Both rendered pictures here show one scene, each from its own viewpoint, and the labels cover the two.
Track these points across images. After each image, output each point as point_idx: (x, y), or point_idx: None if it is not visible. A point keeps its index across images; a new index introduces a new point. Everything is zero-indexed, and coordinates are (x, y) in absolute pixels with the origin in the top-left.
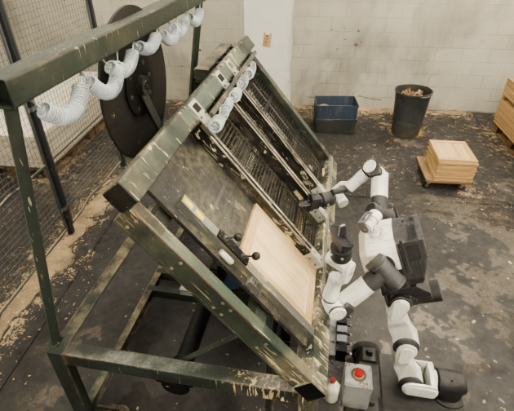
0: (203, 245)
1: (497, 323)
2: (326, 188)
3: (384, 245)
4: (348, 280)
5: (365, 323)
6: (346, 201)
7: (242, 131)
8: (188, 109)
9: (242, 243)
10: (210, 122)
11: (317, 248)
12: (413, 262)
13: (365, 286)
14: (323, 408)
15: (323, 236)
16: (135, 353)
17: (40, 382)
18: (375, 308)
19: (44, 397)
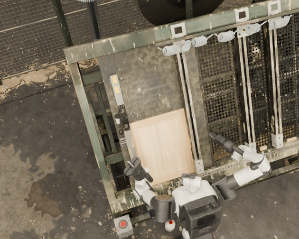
0: (109, 104)
1: None
2: (292, 142)
3: (181, 198)
4: (139, 188)
5: (239, 230)
6: (236, 160)
7: (236, 59)
8: (167, 28)
9: (140, 120)
10: (157, 48)
11: (217, 164)
12: (187, 223)
13: (149, 200)
14: (160, 225)
15: (230, 162)
16: (94, 115)
17: (101, 88)
18: (257, 233)
19: (96, 95)
